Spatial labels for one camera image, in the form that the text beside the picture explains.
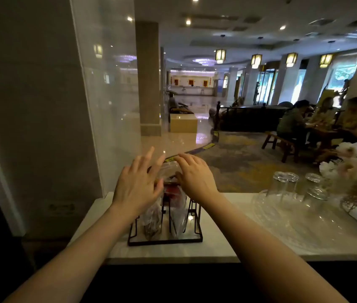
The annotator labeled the person's left hand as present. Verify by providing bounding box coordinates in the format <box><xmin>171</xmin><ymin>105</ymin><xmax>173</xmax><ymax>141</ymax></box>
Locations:
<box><xmin>112</xmin><ymin>146</ymin><xmax>167</xmax><ymax>219</ymax></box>

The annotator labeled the person's right hand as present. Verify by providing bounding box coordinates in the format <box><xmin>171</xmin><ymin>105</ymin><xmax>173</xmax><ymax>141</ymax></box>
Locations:
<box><xmin>173</xmin><ymin>153</ymin><xmax>220</xmax><ymax>206</ymax></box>

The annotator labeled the clear bag with red contents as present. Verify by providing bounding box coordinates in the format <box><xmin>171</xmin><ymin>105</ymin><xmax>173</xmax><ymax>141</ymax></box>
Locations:
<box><xmin>156</xmin><ymin>161</ymin><xmax>188</xmax><ymax>240</ymax></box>

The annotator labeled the person's right forearm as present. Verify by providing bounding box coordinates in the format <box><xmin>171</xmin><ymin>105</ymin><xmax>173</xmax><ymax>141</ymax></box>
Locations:
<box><xmin>202</xmin><ymin>192</ymin><xmax>350</xmax><ymax>303</ymax></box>

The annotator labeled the person's left forearm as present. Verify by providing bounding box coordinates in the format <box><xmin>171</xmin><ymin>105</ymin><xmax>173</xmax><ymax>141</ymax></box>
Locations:
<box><xmin>3</xmin><ymin>205</ymin><xmax>142</xmax><ymax>303</ymax></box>

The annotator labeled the clear bag with dark contents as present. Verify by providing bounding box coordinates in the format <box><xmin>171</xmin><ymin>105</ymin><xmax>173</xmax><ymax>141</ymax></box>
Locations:
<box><xmin>140</xmin><ymin>199</ymin><xmax>164</xmax><ymax>241</ymax></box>

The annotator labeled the yellow black floor strip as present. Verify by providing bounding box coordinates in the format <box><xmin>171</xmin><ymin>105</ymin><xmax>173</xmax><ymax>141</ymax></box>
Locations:
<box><xmin>164</xmin><ymin>142</ymin><xmax>217</xmax><ymax>163</ymax></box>

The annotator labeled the beige stone block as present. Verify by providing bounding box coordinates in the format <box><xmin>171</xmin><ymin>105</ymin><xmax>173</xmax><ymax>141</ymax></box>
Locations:
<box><xmin>169</xmin><ymin>113</ymin><xmax>198</xmax><ymax>134</ymax></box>

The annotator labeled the square stone column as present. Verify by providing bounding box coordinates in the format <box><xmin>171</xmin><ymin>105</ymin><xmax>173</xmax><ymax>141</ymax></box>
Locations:
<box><xmin>135</xmin><ymin>21</ymin><xmax>162</xmax><ymax>137</ymax></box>

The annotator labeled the reception counter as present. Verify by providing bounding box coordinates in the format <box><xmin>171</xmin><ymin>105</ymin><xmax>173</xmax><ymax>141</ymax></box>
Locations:
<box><xmin>170</xmin><ymin>86</ymin><xmax>216</xmax><ymax>96</ymax></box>

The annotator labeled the dark lounge partition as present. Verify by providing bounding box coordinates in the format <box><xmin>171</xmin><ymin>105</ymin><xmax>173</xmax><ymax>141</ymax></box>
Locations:
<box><xmin>219</xmin><ymin>105</ymin><xmax>290</xmax><ymax>133</ymax></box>

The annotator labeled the tall clear drinking glass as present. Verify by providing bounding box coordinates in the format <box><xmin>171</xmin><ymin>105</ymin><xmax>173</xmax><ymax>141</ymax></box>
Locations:
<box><xmin>268</xmin><ymin>171</ymin><xmax>290</xmax><ymax>201</ymax></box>
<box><xmin>287</xmin><ymin>172</ymin><xmax>300</xmax><ymax>197</ymax></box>

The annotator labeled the wooden bench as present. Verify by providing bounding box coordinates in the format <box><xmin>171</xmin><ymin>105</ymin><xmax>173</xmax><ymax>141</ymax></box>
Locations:
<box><xmin>261</xmin><ymin>131</ymin><xmax>300</xmax><ymax>163</ymax></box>

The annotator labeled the round ceiling chandelier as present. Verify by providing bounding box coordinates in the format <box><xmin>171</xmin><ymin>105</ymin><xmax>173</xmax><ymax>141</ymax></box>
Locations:
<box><xmin>192</xmin><ymin>58</ymin><xmax>217</xmax><ymax>67</ymax></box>

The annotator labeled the clear glass tray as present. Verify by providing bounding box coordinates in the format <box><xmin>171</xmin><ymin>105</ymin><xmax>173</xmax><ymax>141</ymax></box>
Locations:
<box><xmin>250</xmin><ymin>189</ymin><xmax>351</xmax><ymax>251</ymax></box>

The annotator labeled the glass revolving door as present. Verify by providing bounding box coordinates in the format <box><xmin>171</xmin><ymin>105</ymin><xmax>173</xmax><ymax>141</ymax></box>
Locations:
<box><xmin>257</xmin><ymin>69</ymin><xmax>279</xmax><ymax>105</ymax></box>

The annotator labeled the short clear drinking glass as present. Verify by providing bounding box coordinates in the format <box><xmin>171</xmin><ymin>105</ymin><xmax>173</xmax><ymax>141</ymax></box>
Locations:
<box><xmin>303</xmin><ymin>186</ymin><xmax>330</xmax><ymax>213</ymax></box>
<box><xmin>304</xmin><ymin>172</ymin><xmax>325</xmax><ymax>193</ymax></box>

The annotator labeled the wooden dining table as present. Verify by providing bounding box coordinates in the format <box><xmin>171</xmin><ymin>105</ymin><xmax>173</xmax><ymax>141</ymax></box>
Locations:
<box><xmin>309</xmin><ymin>127</ymin><xmax>341</xmax><ymax>153</ymax></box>

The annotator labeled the white and pink flower bouquet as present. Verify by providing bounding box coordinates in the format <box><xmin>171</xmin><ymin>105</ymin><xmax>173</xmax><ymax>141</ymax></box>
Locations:
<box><xmin>318</xmin><ymin>137</ymin><xmax>357</xmax><ymax>212</ymax></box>

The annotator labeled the black wire rack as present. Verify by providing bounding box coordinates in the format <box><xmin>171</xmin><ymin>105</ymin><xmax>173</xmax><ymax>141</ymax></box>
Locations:
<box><xmin>127</xmin><ymin>199</ymin><xmax>204</xmax><ymax>247</ymax></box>

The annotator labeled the dark wooden post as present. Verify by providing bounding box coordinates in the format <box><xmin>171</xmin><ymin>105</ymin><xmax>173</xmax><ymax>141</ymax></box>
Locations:
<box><xmin>215</xmin><ymin>101</ymin><xmax>222</xmax><ymax>143</ymax></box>

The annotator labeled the wall power socket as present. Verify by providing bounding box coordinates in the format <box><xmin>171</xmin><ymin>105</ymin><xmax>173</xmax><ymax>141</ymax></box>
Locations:
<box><xmin>46</xmin><ymin>201</ymin><xmax>76</xmax><ymax>215</ymax></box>

